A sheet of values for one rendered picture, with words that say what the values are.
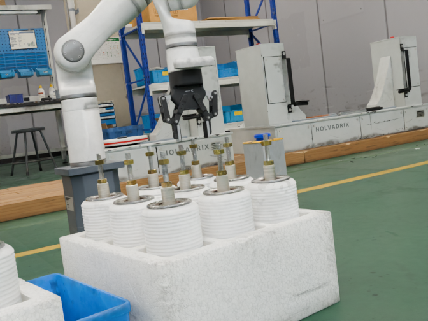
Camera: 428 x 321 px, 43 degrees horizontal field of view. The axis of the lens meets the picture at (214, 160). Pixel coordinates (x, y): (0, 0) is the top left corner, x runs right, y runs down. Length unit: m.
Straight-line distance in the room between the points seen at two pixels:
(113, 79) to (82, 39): 6.05
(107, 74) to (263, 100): 4.10
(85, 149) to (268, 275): 0.64
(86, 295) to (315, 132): 2.89
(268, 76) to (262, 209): 2.61
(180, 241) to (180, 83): 0.43
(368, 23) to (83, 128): 6.22
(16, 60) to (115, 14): 5.60
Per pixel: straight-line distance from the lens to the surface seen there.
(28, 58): 7.02
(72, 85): 1.43
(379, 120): 4.16
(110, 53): 7.47
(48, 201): 2.85
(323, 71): 8.01
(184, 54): 1.20
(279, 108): 3.64
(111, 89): 7.42
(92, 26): 1.42
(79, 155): 1.41
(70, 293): 1.08
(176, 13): 6.35
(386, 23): 7.19
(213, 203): 0.94
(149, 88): 5.98
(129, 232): 0.98
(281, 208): 1.02
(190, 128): 3.38
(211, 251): 0.88
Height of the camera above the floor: 0.39
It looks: 5 degrees down
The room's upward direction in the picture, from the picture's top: 7 degrees counter-clockwise
